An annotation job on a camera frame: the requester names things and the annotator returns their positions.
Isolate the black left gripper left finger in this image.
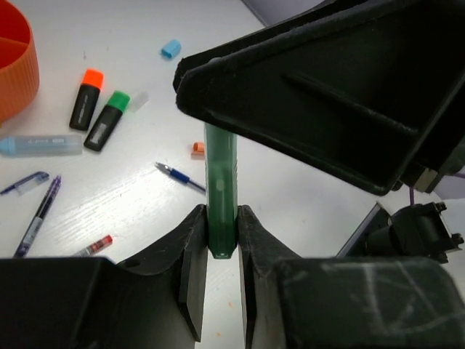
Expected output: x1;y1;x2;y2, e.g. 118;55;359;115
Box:
1;205;208;348

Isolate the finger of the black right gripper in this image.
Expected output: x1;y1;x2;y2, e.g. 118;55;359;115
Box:
173;1;464;196

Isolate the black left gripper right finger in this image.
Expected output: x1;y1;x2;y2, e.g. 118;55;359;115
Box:
238;205;464;348

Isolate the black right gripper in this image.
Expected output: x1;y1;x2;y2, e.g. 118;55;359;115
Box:
399;119;464;193

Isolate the green translucent highlighter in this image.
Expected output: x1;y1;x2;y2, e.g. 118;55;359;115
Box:
204;124;238;260

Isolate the red gel pen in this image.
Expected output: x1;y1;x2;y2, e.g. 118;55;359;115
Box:
73;235;113;257

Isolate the blue ballpoint pen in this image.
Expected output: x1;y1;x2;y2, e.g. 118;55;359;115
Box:
155;162;206;193

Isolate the purple gel pen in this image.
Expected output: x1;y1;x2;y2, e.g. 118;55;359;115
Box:
13;176;62;258

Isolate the blue pen cap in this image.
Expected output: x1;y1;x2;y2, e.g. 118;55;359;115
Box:
1;171;49;196

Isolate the black highlighter green cap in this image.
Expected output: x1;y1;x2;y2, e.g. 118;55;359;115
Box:
84;90;130;152

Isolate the light blue highlighter cap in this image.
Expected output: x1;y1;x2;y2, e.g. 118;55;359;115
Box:
161;39;182;60

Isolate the clear plastic pen cap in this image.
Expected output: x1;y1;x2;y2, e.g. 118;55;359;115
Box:
127;91;150;113

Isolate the blue translucent highlighter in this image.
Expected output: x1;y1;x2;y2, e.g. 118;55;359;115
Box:
1;135;83;157

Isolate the black highlighter orange cap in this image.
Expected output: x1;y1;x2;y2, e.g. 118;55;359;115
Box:
69;68;104;131

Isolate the orange round divided organizer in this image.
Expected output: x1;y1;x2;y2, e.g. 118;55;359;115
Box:
1;1;40;122

